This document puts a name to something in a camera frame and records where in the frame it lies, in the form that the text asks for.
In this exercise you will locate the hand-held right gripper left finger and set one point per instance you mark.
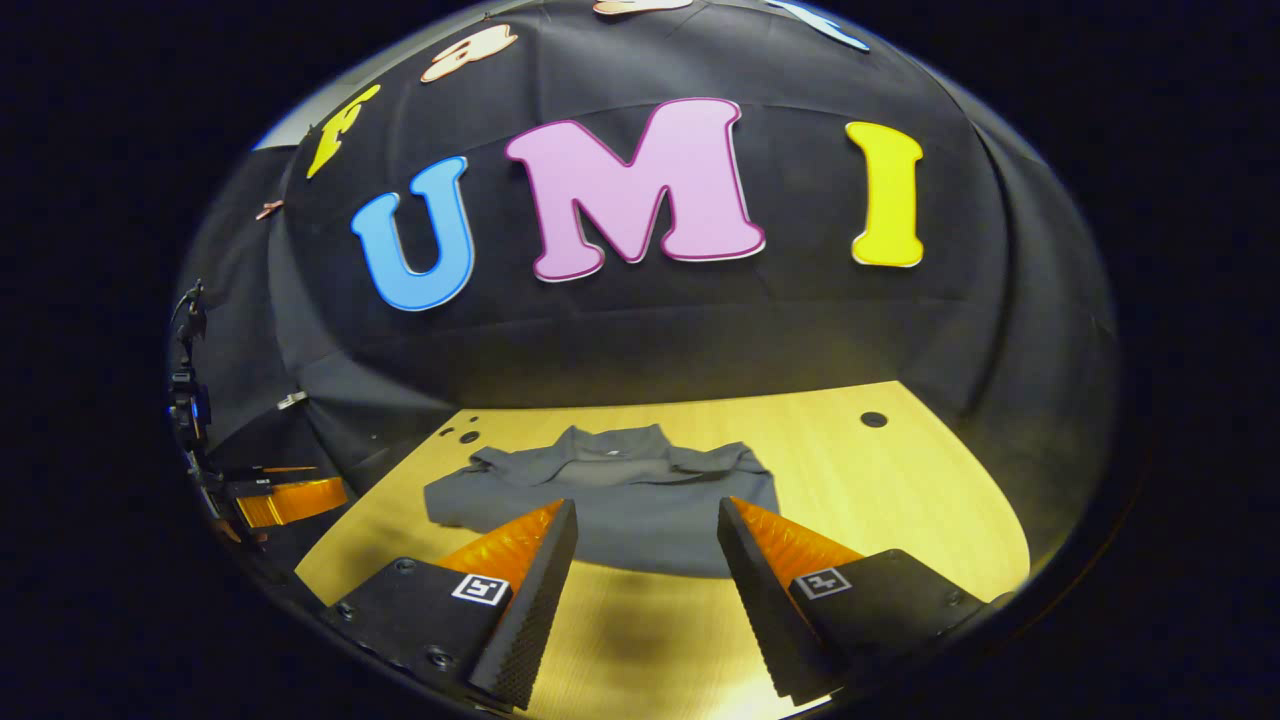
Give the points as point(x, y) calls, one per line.
point(530, 610)

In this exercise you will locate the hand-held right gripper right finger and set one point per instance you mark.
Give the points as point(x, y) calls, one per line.
point(760, 600)

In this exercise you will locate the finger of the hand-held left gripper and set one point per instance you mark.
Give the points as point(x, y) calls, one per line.
point(262, 482)
point(295, 502)

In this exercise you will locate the grey polo shirt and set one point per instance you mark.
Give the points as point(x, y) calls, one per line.
point(620, 510)

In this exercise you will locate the small white clip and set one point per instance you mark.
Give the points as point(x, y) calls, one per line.
point(292, 400)

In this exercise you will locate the copper-coloured clip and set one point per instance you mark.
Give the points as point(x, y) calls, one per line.
point(268, 210)

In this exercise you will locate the black backdrop cloth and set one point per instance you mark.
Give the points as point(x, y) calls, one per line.
point(700, 330)

